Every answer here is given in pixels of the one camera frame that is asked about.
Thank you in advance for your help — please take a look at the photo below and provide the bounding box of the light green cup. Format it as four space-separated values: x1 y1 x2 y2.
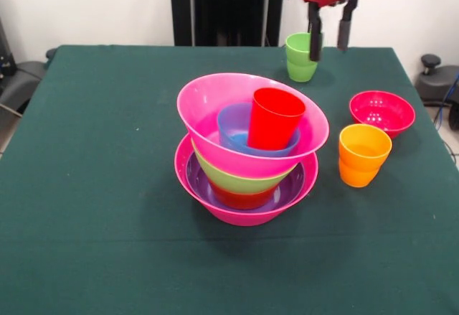
285 32 326 83

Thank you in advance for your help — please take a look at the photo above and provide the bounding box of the small magenta bowl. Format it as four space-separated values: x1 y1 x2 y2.
349 90 417 139

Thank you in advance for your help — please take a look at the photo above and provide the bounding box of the red cup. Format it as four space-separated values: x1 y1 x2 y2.
246 88 307 151

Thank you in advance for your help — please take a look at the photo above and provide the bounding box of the blue bowl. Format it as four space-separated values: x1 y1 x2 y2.
217 102 301 158

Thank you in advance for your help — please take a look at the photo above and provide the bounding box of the large pink bowl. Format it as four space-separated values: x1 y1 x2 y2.
174 133 319 227
176 72 330 179

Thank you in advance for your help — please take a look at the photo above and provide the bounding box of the light green bowl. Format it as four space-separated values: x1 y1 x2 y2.
191 138 298 194

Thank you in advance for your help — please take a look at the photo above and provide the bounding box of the orange-red bowl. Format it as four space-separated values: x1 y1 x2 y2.
209 180 281 211

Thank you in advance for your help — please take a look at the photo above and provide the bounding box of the purple bowl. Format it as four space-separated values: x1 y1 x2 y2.
185 151 306 212

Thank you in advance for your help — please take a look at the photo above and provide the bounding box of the orange cup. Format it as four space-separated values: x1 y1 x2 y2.
338 123 393 189

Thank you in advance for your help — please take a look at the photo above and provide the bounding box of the dark green tablecloth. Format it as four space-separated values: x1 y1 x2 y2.
0 44 459 315

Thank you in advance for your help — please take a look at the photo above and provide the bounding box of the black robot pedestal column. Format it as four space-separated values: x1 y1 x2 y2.
164 0 290 47

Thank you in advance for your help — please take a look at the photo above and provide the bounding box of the blue cable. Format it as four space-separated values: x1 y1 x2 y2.
432 73 459 130

